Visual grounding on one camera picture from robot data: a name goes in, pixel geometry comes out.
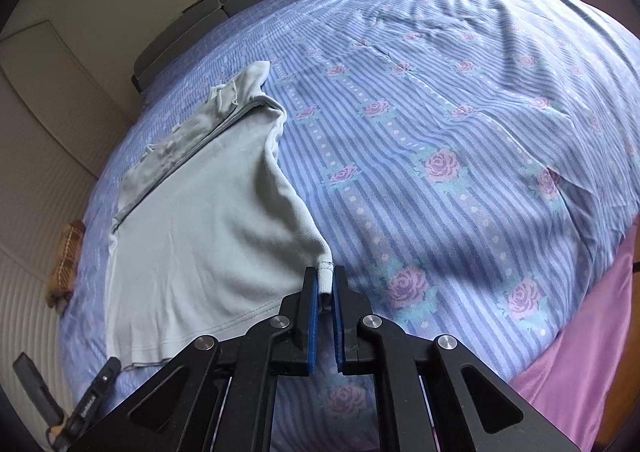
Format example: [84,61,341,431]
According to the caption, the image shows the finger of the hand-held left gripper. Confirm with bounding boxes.
[12,352,67,428]
[52,357,122,450]

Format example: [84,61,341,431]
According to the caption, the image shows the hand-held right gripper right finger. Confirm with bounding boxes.
[332,266,596,452]

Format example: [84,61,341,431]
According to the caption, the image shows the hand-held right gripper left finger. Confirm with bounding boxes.
[65,266,321,452]

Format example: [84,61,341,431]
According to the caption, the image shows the light green shirt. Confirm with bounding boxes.
[105,60,335,372]

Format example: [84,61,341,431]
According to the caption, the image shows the blue striped floral bed sheet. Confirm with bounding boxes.
[60,0,640,452]

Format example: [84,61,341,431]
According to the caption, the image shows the pink sheet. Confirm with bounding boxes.
[510,232,640,428]

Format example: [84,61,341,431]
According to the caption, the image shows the wooden bed frame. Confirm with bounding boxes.
[597,327,640,445]

